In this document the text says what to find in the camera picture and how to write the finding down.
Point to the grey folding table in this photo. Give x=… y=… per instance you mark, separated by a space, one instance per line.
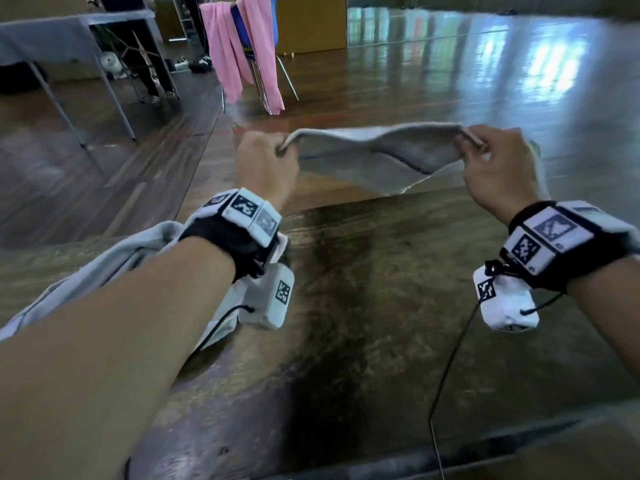
x=50 y=34

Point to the person's right forearm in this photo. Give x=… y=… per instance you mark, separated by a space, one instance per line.
x=615 y=314

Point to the white floor fan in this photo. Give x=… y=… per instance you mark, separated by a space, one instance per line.
x=111 y=63

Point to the black wrist marker band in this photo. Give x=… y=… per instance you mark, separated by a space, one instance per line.
x=230 y=234
x=565 y=244

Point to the light grey smooth towel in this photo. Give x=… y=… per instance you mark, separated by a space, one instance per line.
x=115 y=259

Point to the grey terry towel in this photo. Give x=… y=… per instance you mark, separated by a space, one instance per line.
x=375 y=164

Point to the person's right hand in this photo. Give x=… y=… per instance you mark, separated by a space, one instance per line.
x=505 y=174

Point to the pink cloth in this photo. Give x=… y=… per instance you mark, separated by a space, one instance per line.
x=225 y=49
x=262 y=44

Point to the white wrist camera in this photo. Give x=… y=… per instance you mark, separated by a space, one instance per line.
x=505 y=304
x=270 y=299

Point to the person's left hand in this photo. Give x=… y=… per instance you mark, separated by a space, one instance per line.
x=265 y=164

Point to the black shoes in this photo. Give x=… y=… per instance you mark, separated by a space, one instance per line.
x=200 y=65

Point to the blue chair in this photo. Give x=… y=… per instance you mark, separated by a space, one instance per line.
x=245 y=29

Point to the black left wrist marker band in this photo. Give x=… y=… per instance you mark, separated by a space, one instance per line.
x=230 y=234

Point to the black right wrist marker band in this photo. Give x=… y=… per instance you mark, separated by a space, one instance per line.
x=565 y=244

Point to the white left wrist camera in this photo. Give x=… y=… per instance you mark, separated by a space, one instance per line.
x=270 y=299

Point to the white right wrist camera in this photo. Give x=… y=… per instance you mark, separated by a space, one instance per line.
x=505 y=304

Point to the yellow wooden door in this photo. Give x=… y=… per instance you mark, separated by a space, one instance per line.
x=310 y=22

